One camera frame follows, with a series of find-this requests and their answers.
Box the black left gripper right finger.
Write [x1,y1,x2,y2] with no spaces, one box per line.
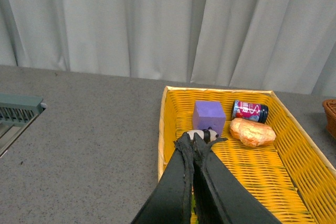
[193,134,281,223]

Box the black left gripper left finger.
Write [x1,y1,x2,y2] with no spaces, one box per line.
[132,133,194,223]

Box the yellow woven basket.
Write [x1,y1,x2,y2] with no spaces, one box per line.
[158,86,335,223]

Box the brown woven basket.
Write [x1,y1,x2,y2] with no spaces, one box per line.
[322,99,336,138]

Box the toy panda figure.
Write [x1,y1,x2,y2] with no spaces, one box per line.
[187,127,219,143]

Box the toy bread loaf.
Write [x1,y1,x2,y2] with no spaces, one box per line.
[229,118,276,147]

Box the purple foam cube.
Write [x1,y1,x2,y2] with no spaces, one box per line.
[192,100,226,135]

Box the small pink labelled jar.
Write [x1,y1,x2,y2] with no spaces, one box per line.
[232,100,269,123]

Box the grey white curtain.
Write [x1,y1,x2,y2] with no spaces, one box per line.
[1,0,335,96]

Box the grey green rack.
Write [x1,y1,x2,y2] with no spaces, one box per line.
[1,93,47,155]

